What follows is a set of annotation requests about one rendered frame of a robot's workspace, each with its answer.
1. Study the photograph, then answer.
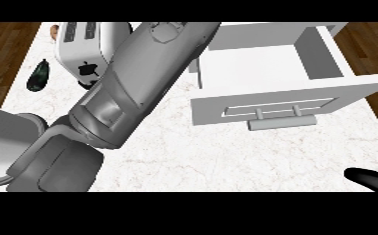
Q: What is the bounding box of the white open drawer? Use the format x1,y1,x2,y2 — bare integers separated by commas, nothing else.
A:
188,21,378,101

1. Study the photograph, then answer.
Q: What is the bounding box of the white toaster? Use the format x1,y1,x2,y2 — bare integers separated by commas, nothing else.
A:
55,21,135,91

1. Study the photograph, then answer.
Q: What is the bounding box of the tan rounded object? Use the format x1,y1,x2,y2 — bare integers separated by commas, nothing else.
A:
49,24,62,43

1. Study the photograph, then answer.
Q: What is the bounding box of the dark green eggplant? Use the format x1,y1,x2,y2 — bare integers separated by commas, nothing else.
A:
25,58,52,93

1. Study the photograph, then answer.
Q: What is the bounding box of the white drawer front with handle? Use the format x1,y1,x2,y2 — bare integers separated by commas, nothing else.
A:
189,82,378,132

